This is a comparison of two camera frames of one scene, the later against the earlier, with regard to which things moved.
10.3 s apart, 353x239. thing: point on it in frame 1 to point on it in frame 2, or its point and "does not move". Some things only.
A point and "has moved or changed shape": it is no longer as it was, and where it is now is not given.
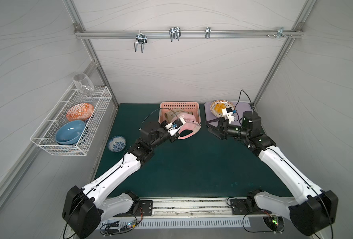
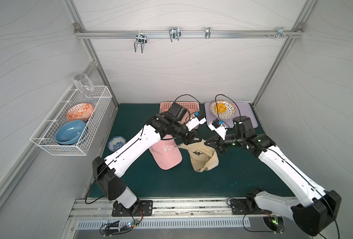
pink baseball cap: (190, 128) has moved or changed shape
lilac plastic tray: (240, 107) does not move
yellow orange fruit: (219, 106) does not move
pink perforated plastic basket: (193, 107) does not move
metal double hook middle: (174, 33) does not move
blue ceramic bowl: (69, 132) does not move
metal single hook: (208, 31) does not move
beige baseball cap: (169, 114) has moved or changed shape
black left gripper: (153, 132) to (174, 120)
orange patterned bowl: (80, 112) does not move
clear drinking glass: (84, 83) does not move
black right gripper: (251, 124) to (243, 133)
